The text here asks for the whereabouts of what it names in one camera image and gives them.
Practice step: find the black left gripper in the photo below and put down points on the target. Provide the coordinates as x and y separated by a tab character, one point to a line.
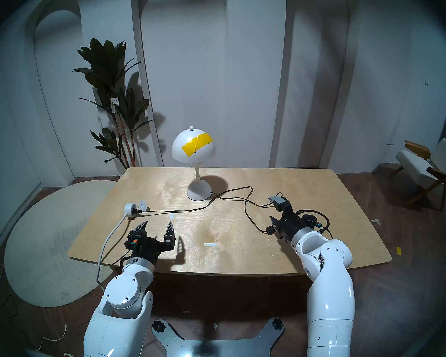
146	246

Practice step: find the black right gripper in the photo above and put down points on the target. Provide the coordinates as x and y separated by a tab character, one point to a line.
291	226

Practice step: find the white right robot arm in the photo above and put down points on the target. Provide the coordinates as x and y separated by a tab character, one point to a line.
330	304

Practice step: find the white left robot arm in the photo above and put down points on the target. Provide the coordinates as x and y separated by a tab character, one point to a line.
126	293

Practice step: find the white dome table lamp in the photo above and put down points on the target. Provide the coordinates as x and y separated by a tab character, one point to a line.
199	192

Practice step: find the yellow tape strip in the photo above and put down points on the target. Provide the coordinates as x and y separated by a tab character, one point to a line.
197	144

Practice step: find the black base knob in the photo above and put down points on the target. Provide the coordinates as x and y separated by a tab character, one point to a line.
158	326
277	324

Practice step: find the beige oval rug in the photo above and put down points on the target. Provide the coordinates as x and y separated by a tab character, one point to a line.
41	248

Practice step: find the white cushioned wooden armchair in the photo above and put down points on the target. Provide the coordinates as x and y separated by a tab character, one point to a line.
416	170

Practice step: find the tall dark green plant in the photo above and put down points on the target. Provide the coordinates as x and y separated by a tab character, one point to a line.
107	62

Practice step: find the grey metal robot base plate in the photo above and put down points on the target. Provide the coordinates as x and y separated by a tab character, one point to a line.
208	347

